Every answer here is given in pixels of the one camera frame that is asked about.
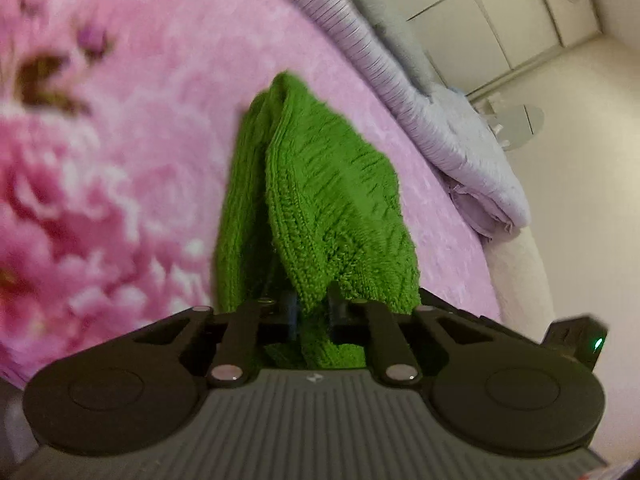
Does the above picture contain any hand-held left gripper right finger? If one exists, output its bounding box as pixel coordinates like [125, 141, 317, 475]
[327, 282, 506, 386]

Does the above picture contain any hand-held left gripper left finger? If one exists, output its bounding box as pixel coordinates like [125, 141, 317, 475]
[132, 290, 301, 388]

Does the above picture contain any green knit sweater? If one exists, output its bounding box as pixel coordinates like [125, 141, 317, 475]
[215, 71, 422, 368]

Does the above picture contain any white padded headboard cushion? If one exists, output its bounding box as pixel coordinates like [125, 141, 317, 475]
[482, 230, 561, 346]

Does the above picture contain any pale ribbed quilt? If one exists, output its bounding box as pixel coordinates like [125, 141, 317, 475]
[345, 0, 531, 231]

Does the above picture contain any round mirror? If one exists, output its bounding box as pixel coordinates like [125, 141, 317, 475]
[495, 104, 545, 151]

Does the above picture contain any pink rose blanket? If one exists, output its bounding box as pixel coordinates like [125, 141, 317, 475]
[0, 0, 503, 391]

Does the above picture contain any lilac striped folded quilt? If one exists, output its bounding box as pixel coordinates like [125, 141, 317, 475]
[250, 0, 521, 238]

